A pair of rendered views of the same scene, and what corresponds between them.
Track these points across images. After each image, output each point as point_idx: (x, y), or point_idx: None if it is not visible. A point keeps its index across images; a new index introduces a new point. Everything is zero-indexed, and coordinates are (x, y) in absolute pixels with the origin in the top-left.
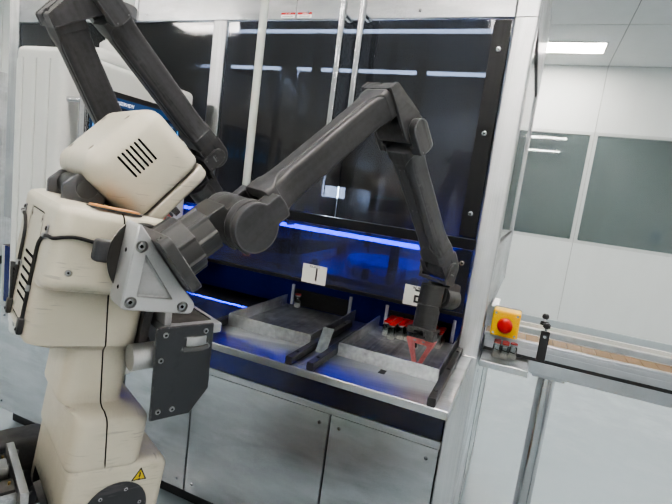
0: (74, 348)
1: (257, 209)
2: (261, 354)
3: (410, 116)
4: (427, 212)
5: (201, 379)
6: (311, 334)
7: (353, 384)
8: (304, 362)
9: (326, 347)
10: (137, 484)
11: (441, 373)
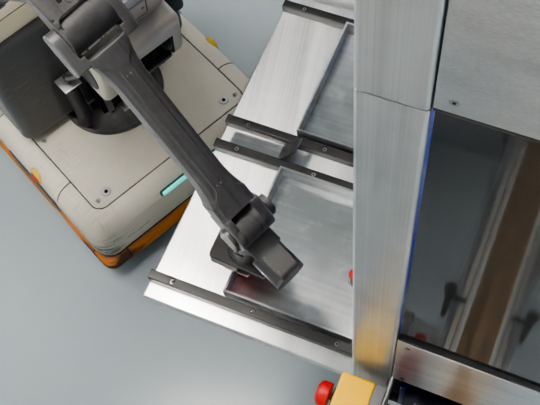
0: None
1: None
2: (250, 90)
3: (49, 24)
4: (156, 140)
5: (84, 52)
6: (298, 130)
7: (192, 195)
8: (238, 138)
9: (282, 156)
10: (87, 70)
11: (247, 304)
